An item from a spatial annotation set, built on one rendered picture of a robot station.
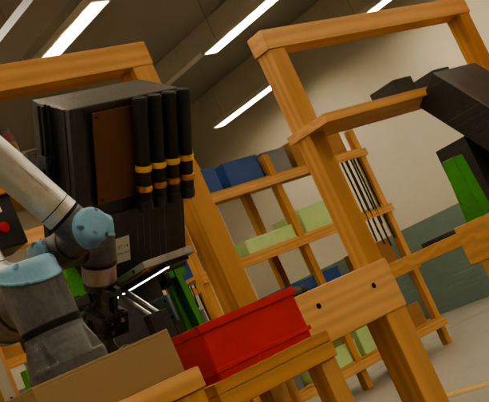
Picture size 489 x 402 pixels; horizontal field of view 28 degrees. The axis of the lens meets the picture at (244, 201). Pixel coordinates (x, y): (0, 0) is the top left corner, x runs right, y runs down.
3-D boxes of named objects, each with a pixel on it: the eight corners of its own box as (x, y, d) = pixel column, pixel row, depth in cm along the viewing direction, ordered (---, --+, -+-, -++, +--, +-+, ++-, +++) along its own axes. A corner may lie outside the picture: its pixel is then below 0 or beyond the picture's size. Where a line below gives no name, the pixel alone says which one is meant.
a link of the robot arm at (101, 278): (73, 264, 209) (104, 254, 214) (75, 283, 210) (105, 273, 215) (94, 273, 203) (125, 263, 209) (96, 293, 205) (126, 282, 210)
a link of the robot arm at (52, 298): (34, 326, 171) (5, 257, 172) (7, 344, 181) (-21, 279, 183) (90, 305, 178) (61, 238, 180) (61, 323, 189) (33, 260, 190)
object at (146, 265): (195, 255, 249) (191, 244, 250) (147, 273, 239) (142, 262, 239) (124, 297, 278) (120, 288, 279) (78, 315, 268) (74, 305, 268)
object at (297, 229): (456, 340, 893) (352, 120, 921) (273, 445, 732) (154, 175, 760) (415, 354, 934) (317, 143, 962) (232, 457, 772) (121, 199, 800)
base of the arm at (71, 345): (119, 350, 175) (96, 300, 176) (42, 384, 168) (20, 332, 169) (96, 363, 188) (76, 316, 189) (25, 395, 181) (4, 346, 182)
